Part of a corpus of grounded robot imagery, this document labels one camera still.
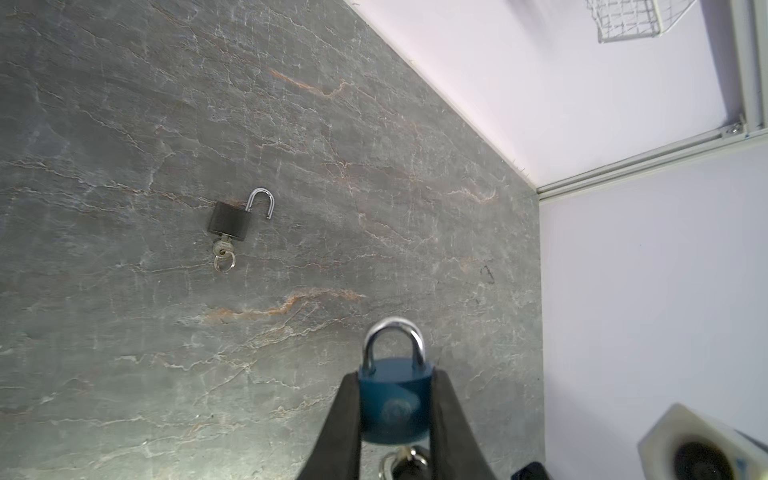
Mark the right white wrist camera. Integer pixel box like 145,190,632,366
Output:
638,403,767,480

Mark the silver key with ring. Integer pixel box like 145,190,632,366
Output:
213,235,236,273

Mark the black padlock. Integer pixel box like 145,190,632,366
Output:
206,187,275,241

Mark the small key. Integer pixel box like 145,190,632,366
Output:
378,445,432,480

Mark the aluminium enclosure frame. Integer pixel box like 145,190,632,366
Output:
536,1,767,202

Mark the white wire shelf basket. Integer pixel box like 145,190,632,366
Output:
586,0,698,43

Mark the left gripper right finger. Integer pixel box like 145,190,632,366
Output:
430,368,495,479

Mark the blue padlock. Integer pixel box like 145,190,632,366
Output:
358,317,433,445

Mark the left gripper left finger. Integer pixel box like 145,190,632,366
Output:
298,372,361,480

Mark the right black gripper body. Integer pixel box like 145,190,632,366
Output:
511,461,550,480

